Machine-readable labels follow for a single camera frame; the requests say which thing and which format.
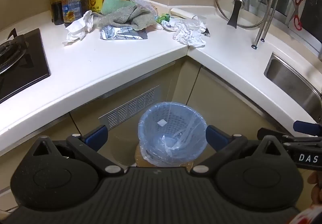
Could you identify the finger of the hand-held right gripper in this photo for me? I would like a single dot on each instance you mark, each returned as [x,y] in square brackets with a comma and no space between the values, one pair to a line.
[269,133]
[305,127]

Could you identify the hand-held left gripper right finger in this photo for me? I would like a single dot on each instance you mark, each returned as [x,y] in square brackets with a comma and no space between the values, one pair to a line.
[213,136]

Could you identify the silver cabinet vent grille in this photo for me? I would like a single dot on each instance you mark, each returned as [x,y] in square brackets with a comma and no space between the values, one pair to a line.
[130,108]

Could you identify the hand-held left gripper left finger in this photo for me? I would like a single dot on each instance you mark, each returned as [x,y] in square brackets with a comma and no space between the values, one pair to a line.
[96,136]

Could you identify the small black metal clip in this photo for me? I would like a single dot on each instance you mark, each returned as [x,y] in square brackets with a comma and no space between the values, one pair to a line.
[206,33]

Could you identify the silver foil packet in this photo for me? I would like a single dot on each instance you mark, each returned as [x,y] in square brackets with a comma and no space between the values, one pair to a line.
[118,33]

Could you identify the blue lined waste bin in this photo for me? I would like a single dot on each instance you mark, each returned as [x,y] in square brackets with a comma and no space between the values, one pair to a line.
[161,113]

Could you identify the grey towel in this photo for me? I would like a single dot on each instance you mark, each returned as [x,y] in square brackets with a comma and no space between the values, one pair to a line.
[125,18]

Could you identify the green cloth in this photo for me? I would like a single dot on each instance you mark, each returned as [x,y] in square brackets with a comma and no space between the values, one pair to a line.
[113,5]

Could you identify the crumpled white paper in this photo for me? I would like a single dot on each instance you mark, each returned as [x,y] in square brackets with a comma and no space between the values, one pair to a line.
[188,35]
[169,25]

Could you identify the glass pot lid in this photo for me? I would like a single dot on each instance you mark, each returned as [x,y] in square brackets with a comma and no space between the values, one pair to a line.
[235,11]

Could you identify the crumpled white tissue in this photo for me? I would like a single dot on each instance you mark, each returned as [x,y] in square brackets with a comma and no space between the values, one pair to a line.
[78,28]

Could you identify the beige base cabinet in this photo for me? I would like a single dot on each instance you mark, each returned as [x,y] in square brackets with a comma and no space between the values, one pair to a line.
[221,93]

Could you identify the steel sink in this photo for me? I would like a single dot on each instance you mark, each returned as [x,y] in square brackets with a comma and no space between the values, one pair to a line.
[289,75]

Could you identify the red scissors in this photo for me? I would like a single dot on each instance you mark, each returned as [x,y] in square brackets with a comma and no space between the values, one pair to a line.
[296,9]

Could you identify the person's right hand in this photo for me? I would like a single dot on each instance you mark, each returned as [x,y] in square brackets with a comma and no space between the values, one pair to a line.
[316,186]

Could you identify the green candy bag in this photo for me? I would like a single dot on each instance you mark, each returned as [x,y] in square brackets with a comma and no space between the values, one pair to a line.
[163,18]

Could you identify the clear plastic bag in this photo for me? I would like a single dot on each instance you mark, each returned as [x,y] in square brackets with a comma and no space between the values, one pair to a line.
[147,6]

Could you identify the black gas stove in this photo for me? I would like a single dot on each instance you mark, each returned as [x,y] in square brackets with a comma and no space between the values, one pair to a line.
[37,63]

